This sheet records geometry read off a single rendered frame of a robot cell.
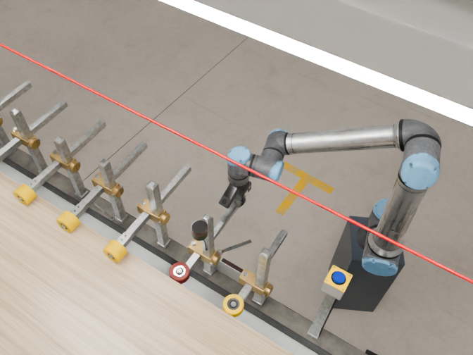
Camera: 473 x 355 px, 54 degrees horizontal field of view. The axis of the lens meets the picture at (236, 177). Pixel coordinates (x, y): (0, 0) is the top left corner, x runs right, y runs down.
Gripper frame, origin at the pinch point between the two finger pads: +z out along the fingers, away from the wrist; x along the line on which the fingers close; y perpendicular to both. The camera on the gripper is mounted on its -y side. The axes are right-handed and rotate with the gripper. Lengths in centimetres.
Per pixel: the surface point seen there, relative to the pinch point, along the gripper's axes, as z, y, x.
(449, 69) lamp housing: -155, -61, -59
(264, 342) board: -9, -47, -42
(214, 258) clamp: -5.2, -28.3, -7.7
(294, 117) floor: 87, 138, 35
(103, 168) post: -30, -29, 44
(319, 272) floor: 84, 32, -40
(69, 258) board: -10, -61, 40
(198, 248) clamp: -5.4, -28.2, 0.1
